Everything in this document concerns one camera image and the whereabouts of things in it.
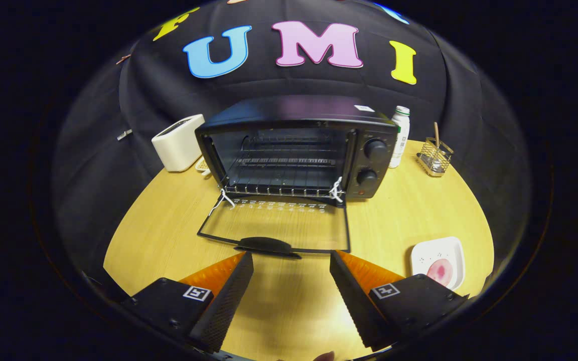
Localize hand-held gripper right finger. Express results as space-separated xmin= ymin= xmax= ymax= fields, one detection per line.
xmin=329 ymin=250 xmax=470 ymax=351

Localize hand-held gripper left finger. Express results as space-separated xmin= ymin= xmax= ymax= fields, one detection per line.
xmin=121 ymin=251 xmax=254 ymax=354

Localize glass toaster oven door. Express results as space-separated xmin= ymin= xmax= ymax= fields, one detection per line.
xmin=197 ymin=193 xmax=352 ymax=260

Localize pink ham slice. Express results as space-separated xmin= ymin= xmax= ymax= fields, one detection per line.
xmin=426 ymin=259 xmax=454 ymax=287

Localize white square plate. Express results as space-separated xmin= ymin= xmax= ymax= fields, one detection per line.
xmin=410 ymin=236 xmax=466 ymax=292

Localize black toaster oven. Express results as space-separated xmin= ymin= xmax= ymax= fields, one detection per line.
xmin=195 ymin=94 xmax=399 ymax=260

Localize large black oven knob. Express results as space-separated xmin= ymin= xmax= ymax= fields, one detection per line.
xmin=363 ymin=139 xmax=389 ymax=162

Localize white bread toaster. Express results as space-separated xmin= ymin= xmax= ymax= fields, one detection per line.
xmin=151 ymin=114 xmax=206 ymax=173

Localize white bottle green label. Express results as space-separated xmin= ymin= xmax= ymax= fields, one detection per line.
xmin=388 ymin=105 xmax=411 ymax=169

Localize white string tie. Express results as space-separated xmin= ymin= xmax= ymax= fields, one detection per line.
xmin=329 ymin=176 xmax=345 ymax=204
xmin=208 ymin=188 xmax=236 ymax=217

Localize wire oven rack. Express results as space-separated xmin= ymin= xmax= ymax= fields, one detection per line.
xmin=224 ymin=134 xmax=345 ymax=197

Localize wire utensil holder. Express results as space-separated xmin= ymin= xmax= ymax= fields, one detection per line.
xmin=416 ymin=136 xmax=454 ymax=177

